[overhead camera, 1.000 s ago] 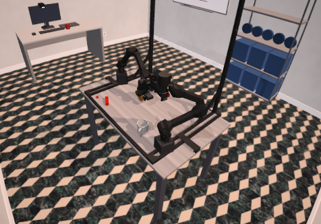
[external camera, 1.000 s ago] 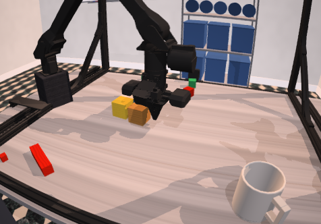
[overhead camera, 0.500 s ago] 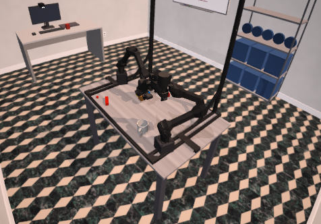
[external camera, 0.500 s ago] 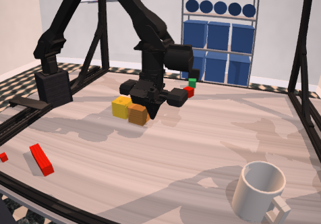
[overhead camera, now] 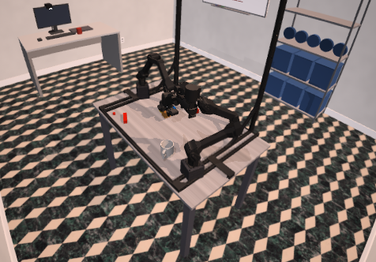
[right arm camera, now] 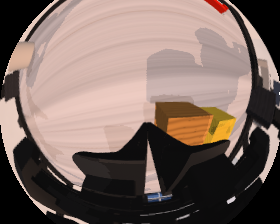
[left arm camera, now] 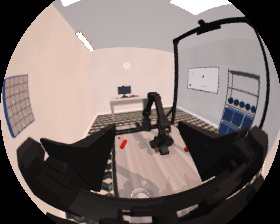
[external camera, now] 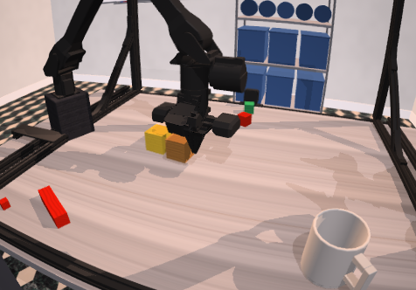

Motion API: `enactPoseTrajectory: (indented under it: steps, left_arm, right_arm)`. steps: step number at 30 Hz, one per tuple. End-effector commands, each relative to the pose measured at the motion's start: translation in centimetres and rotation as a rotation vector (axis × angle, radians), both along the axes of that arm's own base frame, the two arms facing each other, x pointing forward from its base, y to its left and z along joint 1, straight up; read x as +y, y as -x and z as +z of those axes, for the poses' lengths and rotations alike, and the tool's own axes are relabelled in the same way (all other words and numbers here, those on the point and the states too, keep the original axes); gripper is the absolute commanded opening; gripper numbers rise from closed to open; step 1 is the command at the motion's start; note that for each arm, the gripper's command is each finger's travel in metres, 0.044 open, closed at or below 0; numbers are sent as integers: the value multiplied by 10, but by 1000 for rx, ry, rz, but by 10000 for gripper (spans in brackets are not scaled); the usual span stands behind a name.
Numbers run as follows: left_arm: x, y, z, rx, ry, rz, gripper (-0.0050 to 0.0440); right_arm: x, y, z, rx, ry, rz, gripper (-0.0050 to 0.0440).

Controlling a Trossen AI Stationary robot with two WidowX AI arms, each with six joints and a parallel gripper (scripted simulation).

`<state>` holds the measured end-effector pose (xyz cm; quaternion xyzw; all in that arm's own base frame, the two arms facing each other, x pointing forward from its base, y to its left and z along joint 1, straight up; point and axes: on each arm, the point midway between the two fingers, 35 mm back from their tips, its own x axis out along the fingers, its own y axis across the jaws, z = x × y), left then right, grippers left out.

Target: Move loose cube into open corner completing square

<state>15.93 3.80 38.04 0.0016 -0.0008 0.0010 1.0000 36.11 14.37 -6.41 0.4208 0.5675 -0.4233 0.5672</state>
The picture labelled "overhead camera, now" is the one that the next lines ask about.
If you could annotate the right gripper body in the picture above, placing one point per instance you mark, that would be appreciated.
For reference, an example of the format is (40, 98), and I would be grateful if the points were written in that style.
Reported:
(172, 111)

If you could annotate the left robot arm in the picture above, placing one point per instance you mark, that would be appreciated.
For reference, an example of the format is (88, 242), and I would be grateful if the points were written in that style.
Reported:
(233, 129)

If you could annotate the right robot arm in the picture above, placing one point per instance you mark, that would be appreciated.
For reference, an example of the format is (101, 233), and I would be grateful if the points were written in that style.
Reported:
(167, 82)

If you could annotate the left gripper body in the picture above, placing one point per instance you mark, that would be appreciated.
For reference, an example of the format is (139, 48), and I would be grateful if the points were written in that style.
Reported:
(167, 99)

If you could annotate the grey mug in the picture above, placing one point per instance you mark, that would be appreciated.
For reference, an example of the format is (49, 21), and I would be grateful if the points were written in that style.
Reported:
(168, 152)

